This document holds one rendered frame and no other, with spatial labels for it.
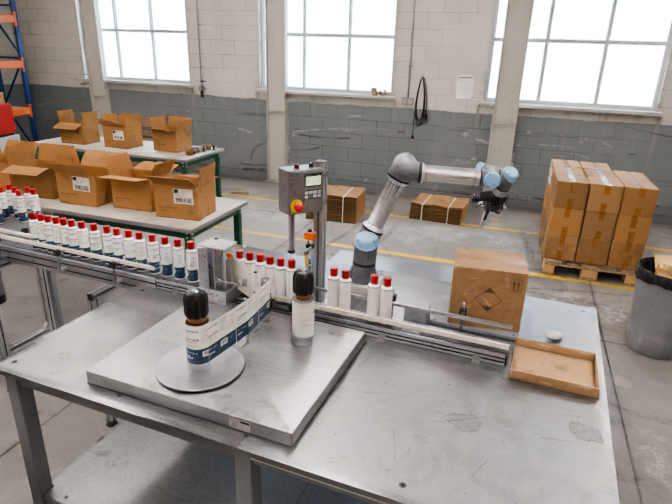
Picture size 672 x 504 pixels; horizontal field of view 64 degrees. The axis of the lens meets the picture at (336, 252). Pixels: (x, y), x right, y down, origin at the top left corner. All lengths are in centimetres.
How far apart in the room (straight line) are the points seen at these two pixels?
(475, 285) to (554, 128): 527
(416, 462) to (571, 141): 616
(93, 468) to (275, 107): 631
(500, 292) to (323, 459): 107
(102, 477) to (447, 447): 152
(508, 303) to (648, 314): 202
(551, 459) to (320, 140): 668
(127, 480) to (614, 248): 439
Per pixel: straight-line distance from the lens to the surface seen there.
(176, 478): 256
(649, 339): 430
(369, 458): 168
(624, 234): 542
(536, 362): 226
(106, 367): 208
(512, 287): 232
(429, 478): 165
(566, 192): 526
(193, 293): 184
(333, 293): 228
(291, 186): 222
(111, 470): 267
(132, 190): 422
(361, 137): 778
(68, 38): 1030
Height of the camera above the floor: 195
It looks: 21 degrees down
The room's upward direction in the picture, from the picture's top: 2 degrees clockwise
